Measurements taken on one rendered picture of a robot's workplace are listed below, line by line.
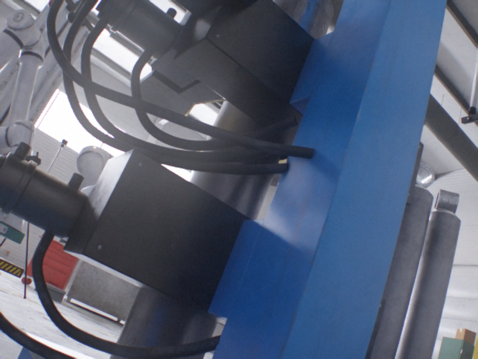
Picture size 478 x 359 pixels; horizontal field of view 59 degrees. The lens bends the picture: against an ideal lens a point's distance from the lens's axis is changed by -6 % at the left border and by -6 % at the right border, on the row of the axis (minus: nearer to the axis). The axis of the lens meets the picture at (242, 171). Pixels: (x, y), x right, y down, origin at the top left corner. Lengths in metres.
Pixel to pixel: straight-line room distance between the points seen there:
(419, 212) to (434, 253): 0.30
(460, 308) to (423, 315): 10.46
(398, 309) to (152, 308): 1.48
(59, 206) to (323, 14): 1.01
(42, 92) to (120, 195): 1.98
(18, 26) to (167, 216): 1.56
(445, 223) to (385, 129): 1.91
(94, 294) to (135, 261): 8.23
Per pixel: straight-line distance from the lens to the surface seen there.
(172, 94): 1.22
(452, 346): 8.33
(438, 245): 2.65
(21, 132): 1.91
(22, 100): 2.18
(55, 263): 8.26
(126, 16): 1.04
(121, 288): 9.10
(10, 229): 2.47
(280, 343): 0.66
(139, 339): 1.07
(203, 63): 0.98
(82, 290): 8.94
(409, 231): 2.40
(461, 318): 12.89
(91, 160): 1.93
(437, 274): 2.61
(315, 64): 1.01
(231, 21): 0.96
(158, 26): 1.06
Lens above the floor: 0.36
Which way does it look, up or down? 21 degrees up
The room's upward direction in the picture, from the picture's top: 22 degrees clockwise
